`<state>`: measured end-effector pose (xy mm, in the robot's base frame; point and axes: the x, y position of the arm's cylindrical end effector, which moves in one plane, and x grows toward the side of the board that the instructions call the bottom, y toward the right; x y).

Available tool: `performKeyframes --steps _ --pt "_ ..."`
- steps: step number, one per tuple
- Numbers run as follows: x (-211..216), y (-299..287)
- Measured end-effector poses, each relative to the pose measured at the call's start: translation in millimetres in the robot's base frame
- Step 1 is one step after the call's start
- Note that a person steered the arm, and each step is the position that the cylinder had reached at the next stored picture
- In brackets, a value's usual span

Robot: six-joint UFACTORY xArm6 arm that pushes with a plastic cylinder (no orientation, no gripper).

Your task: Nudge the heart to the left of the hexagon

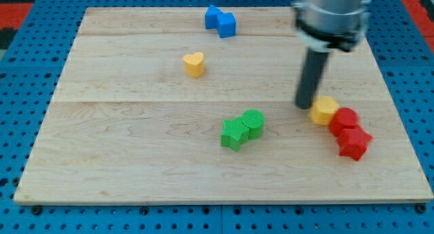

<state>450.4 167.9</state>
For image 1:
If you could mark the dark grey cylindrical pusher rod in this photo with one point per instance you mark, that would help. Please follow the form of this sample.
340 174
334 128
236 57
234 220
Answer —
312 70

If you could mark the yellow heart block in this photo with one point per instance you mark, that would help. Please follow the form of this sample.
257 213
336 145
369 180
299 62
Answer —
194 64

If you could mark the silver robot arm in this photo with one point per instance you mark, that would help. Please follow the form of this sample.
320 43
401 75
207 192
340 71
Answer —
326 25

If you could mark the yellow hexagon block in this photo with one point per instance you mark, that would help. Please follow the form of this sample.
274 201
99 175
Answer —
323 109

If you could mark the red cylinder block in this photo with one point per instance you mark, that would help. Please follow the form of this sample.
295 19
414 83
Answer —
344 118

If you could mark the green cylinder block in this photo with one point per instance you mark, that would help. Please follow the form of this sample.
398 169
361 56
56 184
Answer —
254 120

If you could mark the red star block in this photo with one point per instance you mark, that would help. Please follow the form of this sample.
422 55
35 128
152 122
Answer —
353 142

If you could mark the blue cube block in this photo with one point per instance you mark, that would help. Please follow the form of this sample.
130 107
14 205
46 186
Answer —
226 25

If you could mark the green star block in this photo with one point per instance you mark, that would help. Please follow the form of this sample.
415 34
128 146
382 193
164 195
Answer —
234 133

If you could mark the blue pentagon block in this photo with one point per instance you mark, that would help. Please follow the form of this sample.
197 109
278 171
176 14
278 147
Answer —
211 16

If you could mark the wooden board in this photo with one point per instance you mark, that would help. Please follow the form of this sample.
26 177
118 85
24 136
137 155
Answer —
126 126

